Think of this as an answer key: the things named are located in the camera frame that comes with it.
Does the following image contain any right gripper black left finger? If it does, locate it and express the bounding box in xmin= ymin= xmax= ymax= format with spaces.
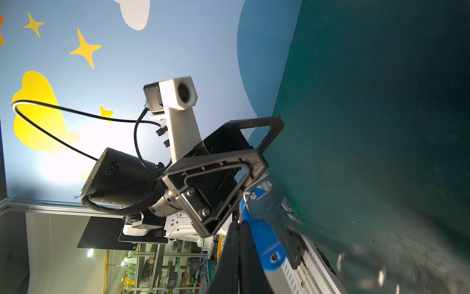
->
xmin=208 ymin=222 xmax=240 ymax=294

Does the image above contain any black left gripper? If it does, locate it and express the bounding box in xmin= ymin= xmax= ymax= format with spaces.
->
xmin=162 ymin=116 xmax=285 ymax=238

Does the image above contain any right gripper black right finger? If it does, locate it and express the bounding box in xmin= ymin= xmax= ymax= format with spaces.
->
xmin=239 ymin=221 xmax=274 ymax=294

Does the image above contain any blue key tag with key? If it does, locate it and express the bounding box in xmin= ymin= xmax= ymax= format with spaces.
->
xmin=239 ymin=174 xmax=304 ymax=271

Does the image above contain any grey ring-shaped metal plate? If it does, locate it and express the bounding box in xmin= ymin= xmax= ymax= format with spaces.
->
xmin=335 ymin=247 xmax=426 ymax=294

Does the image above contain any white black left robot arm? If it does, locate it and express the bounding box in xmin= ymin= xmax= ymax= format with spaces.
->
xmin=80 ymin=116 xmax=284 ymax=237

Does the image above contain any green table mat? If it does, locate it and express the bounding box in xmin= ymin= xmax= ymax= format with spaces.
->
xmin=267 ymin=1 xmax=470 ymax=294

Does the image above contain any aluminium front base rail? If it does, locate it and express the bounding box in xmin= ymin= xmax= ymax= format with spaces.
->
xmin=271 ymin=198 xmax=348 ymax=294

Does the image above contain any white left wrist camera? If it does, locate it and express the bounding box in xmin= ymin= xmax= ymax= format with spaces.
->
xmin=143 ymin=76 xmax=201 ymax=163

